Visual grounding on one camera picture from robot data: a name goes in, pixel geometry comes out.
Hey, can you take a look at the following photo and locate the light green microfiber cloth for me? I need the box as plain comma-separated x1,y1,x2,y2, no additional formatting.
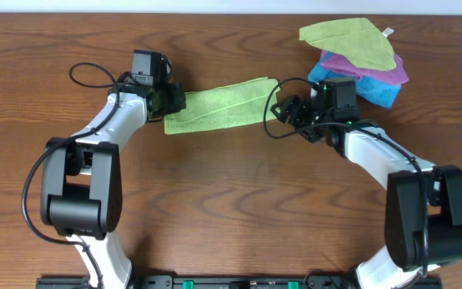
164,76,280,135

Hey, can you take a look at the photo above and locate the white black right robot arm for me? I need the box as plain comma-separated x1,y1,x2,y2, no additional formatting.
264,92,462,288

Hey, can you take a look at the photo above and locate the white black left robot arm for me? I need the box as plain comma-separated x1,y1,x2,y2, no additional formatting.
40,80,186,288

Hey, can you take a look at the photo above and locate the blue cloth in pile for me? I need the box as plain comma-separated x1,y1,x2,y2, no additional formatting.
308,58,402,108

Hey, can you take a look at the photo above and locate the olive green cloth on pile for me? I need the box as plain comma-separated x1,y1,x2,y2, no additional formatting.
299,18,396,71

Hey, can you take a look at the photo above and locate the purple cloth in pile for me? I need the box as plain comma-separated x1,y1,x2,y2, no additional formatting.
321,51,409,85

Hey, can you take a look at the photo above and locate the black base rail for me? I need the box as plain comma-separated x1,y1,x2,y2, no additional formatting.
35,275,443,289

